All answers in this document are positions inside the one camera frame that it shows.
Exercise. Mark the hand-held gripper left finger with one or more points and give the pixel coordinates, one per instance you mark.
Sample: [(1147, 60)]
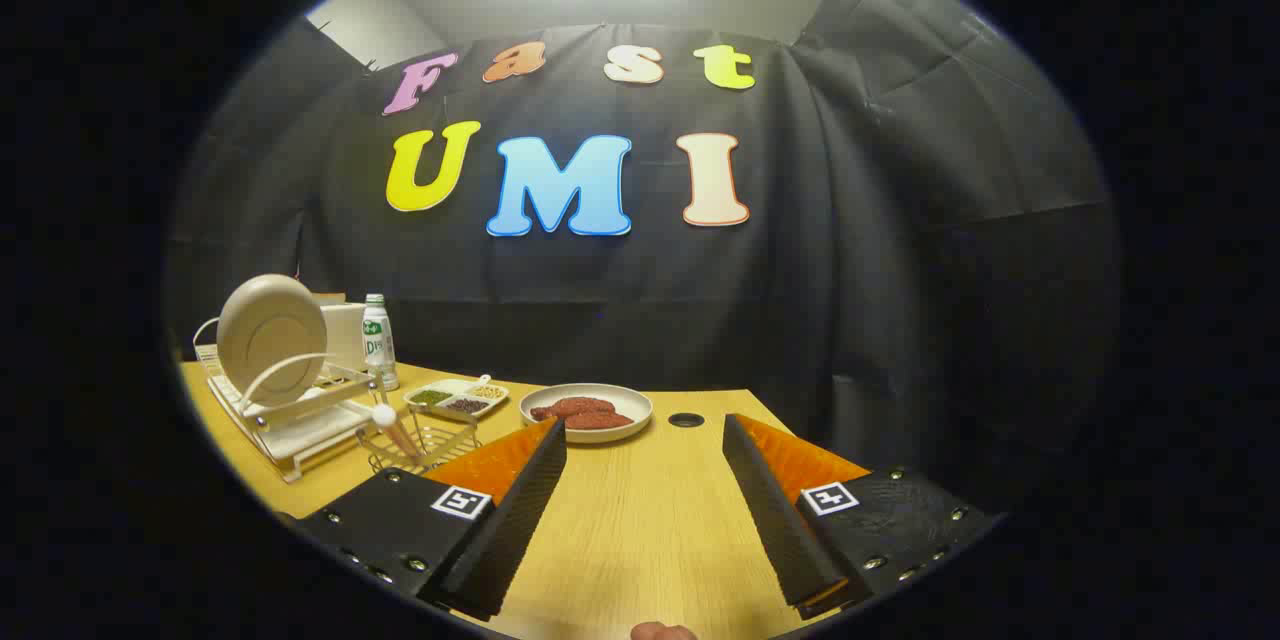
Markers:
[(515, 520)]

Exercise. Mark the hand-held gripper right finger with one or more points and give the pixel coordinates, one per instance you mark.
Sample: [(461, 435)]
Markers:
[(775, 520)]

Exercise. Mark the white-headed wooden spoon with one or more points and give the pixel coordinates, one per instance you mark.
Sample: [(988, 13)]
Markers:
[(384, 415)]

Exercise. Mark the beige round plate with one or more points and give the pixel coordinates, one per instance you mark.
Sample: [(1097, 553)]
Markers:
[(270, 335)]

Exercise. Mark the white divided snack dish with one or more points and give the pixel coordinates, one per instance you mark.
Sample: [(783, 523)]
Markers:
[(455, 390)]

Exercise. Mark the round white meat plate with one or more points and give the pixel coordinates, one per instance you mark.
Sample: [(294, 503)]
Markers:
[(625, 398)]

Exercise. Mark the red meat patty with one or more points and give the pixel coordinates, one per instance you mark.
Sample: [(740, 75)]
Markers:
[(580, 406), (600, 420), (541, 413)]

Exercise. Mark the pile of dark red beans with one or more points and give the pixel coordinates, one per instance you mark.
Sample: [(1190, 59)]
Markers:
[(466, 406)]

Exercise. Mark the pile of yellow beans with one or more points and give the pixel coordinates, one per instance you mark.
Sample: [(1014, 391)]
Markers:
[(489, 391)]

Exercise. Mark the black table grommet hole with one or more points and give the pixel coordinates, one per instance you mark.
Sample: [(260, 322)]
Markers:
[(686, 419)]

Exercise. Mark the pile of green beans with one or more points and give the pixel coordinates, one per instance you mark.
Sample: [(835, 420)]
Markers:
[(429, 398)]

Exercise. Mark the clear bottle with green label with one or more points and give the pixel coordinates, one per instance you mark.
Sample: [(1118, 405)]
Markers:
[(378, 340)]

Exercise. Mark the white toaster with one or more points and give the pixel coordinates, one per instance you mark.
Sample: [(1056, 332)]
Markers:
[(345, 335)]

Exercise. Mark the black backdrop cloth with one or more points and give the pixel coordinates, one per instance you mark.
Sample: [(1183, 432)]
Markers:
[(900, 270)]

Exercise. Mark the toast bread slice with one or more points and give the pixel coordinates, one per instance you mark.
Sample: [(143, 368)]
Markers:
[(330, 298)]

